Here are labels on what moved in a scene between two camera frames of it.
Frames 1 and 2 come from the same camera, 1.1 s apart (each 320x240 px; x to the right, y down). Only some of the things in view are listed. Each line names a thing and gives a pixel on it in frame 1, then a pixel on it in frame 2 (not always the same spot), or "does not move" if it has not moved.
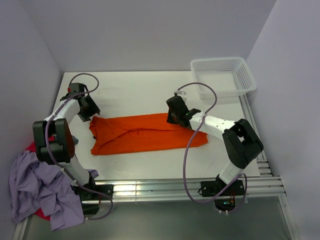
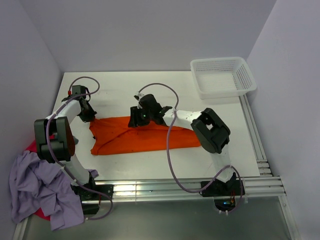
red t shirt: x=31 y=147 does not move
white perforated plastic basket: x=221 y=77 does not move
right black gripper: x=170 y=119 → x=135 y=112
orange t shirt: x=129 y=132 does not move
